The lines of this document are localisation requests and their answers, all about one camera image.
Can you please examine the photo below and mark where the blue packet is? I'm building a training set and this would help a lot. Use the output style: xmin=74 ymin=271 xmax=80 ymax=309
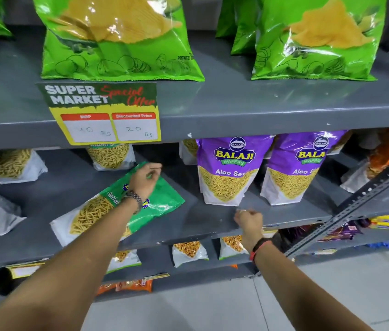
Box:
xmin=363 ymin=240 xmax=389 ymax=251

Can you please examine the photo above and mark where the grey slotted corner post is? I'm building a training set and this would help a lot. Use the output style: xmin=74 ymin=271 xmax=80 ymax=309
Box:
xmin=282 ymin=158 xmax=389 ymax=261

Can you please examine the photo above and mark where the person's left forearm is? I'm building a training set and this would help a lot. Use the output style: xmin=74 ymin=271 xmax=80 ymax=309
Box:
xmin=0 ymin=196 xmax=140 ymax=331

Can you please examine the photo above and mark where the person's right forearm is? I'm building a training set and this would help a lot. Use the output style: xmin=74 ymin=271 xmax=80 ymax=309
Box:
xmin=253 ymin=241 xmax=374 ymax=331

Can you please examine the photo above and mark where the person's right hand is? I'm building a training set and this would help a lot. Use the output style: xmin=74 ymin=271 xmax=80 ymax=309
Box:
xmin=233 ymin=209 xmax=264 ymax=254

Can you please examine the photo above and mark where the yellow green price label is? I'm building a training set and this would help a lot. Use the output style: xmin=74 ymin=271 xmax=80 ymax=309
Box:
xmin=37 ymin=82 xmax=162 ymax=146

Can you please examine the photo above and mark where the person's left hand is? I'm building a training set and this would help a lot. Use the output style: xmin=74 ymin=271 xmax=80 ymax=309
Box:
xmin=128 ymin=163 xmax=163 ymax=204

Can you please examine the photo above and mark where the black red wristband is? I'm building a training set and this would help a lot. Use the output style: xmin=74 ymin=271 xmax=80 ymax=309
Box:
xmin=248 ymin=237 xmax=274 ymax=263

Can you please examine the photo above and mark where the grey metal shelf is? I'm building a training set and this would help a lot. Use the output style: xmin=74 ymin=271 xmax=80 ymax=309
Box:
xmin=0 ymin=25 xmax=389 ymax=300

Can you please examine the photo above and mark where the shiny orange snack packet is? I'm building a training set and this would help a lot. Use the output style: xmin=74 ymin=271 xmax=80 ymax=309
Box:
xmin=115 ymin=279 xmax=154 ymax=293
xmin=96 ymin=283 xmax=119 ymax=296

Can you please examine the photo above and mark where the dark purple biscuit packet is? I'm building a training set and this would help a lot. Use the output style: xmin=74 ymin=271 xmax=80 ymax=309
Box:
xmin=318 ymin=220 xmax=364 ymax=242

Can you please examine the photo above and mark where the green Balaji Ratlami Sev packet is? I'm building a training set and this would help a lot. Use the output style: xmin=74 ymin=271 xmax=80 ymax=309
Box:
xmin=49 ymin=161 xmax=186 ymax=248

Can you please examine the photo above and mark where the orange Balaji snack packet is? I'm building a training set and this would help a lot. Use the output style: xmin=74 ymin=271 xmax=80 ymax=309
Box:
xmin=340 ymin=126 xmax=389 ymax=194

